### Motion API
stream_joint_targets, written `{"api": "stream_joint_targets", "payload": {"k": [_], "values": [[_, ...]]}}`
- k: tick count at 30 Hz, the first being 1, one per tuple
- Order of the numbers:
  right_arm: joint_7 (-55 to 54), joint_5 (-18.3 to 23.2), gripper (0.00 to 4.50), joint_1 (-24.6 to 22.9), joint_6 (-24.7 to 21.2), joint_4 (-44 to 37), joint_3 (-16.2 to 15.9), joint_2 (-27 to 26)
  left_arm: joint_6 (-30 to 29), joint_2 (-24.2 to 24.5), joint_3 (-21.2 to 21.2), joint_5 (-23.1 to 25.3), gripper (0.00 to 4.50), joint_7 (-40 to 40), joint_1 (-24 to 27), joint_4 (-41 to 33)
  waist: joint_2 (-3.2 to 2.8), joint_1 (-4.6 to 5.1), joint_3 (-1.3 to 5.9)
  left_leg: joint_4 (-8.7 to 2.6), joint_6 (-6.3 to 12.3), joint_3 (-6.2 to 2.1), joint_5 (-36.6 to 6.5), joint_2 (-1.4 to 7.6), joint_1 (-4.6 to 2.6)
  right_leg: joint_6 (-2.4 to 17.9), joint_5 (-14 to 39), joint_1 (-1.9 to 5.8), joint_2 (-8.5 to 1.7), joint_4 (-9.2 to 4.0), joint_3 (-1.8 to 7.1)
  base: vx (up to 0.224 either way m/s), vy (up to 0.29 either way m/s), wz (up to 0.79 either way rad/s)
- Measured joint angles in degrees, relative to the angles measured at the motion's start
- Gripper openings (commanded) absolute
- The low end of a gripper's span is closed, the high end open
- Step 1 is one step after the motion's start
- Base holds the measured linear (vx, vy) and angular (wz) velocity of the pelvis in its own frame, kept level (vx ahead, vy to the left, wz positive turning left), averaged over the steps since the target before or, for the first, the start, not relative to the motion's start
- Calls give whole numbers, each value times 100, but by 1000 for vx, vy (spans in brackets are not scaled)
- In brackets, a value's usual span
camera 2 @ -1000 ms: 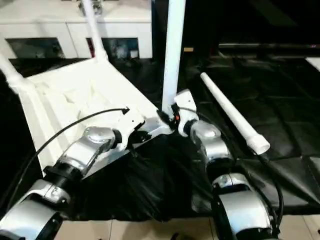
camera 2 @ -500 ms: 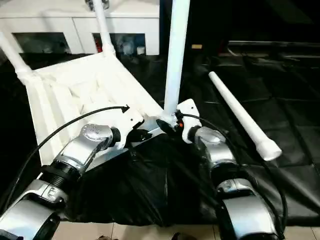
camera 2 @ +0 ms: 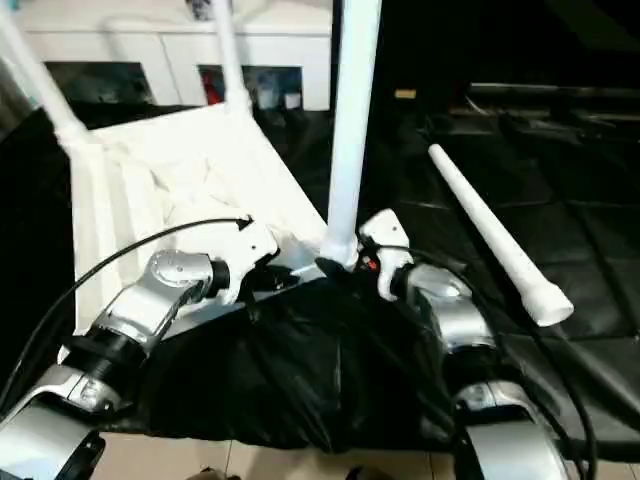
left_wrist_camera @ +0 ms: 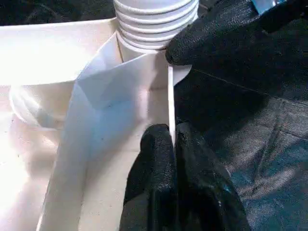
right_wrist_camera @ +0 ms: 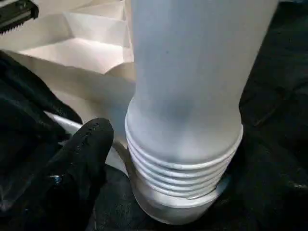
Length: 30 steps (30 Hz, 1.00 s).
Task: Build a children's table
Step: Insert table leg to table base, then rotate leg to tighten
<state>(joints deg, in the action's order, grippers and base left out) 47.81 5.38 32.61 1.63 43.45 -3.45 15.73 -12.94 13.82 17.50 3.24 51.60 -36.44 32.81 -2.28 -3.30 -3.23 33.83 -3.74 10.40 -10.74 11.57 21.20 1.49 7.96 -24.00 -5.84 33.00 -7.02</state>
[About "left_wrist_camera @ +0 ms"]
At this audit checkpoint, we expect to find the white plastic table top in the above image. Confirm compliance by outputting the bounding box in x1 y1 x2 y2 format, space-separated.
0 18 194 231

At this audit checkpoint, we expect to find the white plastic table leg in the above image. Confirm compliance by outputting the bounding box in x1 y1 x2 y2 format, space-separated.
113 0 200 54

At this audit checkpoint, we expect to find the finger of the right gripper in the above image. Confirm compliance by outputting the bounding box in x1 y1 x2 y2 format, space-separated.
165 0 308 103

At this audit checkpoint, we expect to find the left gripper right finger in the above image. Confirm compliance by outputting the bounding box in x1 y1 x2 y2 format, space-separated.
174 122 252 231

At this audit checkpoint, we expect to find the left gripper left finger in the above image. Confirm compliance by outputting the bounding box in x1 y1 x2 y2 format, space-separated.
119 124 178 231

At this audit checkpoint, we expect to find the black plastic mat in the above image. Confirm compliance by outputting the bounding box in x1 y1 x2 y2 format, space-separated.
172 67 308 231

